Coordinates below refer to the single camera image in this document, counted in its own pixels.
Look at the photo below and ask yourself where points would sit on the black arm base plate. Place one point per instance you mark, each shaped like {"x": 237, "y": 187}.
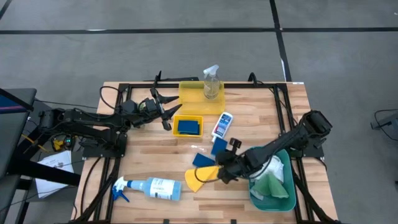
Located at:
{"x": 312, "y": 153}
{"x": 102, "y": 152}

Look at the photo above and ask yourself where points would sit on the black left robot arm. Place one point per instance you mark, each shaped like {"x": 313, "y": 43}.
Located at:
{"x": 93, "y": 116}

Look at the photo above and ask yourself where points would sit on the teal plastic tub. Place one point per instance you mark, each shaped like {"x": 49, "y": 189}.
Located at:
{"x": 273, "y": 205}

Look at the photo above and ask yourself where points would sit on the yellow translucent tray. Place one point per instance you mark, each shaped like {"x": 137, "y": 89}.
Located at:
{"x": 192, "y": 104}

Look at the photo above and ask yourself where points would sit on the clear spray bottle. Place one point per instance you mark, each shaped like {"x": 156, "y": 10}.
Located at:
{"x": 212, "y": 88}

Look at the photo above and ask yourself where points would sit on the black aluminium table frame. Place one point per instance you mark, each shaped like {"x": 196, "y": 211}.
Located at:
{"x": 248, "y": 85}

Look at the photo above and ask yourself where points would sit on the green cloth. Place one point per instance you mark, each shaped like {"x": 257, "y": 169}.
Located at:
{"x": 273, "y": 188}

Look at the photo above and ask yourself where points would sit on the blue wavy sponge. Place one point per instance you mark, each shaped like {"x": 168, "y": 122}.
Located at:
{"x": 188, "y": 127}

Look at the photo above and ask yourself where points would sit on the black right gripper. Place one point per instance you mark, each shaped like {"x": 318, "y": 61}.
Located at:
{"x": 237, "y": 165}

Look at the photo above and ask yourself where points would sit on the white paper sheet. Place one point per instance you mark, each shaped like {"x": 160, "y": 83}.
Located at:
{"x": 59, "y": 160}

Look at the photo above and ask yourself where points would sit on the blue liquid spray bottle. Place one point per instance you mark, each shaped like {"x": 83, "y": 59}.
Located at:
{"x": 161, "y": 188}

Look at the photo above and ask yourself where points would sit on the black bench stand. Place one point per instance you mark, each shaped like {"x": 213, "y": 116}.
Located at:
{"x": 12, "y": 130}

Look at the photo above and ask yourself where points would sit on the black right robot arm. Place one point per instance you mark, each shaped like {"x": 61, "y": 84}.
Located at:
{"x": 289, "y": 141}

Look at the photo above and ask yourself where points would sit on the yellow cloth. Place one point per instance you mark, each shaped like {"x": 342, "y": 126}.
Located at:
{"x": 194, "y": 183}

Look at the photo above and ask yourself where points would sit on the white cloth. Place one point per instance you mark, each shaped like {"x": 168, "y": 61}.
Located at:
{"x": 276, "y": 168}

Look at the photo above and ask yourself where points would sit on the white lotion bottle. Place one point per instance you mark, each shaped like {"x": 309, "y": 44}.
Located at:
{"x": 222, "y": 124}

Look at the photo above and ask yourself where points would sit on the black clamp bracket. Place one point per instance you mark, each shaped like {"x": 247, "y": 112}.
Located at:
{"x": 186, "y": 78}

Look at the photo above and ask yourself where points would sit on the yellow slotted basket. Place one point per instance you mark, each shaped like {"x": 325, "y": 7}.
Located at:
{"x": 174, "y": 126}

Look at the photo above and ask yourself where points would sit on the blue rectangular sponge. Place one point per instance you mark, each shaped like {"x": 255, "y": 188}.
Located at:
{"x": 219, "y": 146}
{"x": 202, "y": 160}

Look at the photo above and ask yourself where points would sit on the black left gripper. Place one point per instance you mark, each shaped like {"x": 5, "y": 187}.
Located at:
{"x": 149, "y": 112}

